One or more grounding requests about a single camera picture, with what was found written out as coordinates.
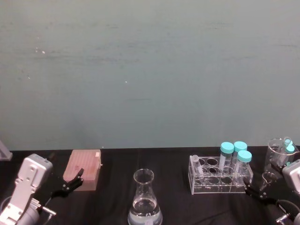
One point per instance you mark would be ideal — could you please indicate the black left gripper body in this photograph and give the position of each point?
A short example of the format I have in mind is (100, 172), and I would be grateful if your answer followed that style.
(45, 187)

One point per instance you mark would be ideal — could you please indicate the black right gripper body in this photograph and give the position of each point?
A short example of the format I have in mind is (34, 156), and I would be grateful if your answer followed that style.
(281, 189)

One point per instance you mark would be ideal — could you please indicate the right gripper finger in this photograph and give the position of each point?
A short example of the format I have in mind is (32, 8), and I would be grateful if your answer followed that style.
(279, 169)
(254, 191)

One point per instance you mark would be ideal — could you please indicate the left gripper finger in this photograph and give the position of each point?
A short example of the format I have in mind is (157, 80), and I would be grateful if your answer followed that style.
(74, 182)

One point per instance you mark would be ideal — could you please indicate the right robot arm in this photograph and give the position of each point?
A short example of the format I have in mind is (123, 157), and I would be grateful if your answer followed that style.
(291, 173)

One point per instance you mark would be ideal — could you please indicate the small glass funnel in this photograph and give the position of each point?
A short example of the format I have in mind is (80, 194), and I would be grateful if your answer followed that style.
(267, 179)

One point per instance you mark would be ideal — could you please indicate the glass beaker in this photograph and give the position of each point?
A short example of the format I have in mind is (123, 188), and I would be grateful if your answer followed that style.
(273, 152)

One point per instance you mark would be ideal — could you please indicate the pink pipette tip box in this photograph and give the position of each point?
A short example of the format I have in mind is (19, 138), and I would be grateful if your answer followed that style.
(82, 166)

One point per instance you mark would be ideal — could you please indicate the teal capped plastic tube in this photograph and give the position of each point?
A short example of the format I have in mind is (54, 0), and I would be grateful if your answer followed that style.
(243, 161)
(287, 141)
(240, 146)
(226, 154)
(291, 149)

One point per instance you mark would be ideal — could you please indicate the clear acrylic tube rack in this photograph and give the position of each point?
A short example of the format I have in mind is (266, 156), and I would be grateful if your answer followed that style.
(215, 185)

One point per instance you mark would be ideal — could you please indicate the black table cloth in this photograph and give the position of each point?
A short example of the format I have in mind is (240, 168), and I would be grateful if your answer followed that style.
(117, 168)

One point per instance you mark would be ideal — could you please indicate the uncapped clear plastic tube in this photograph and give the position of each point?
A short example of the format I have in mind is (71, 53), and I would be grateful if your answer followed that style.
(198, 167)

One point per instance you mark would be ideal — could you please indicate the glass conical flask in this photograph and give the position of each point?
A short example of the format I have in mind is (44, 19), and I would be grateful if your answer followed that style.
(144, 201)

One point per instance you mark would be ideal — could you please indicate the pale green wall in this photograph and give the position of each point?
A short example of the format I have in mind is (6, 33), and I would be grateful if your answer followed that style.
(150, 70)

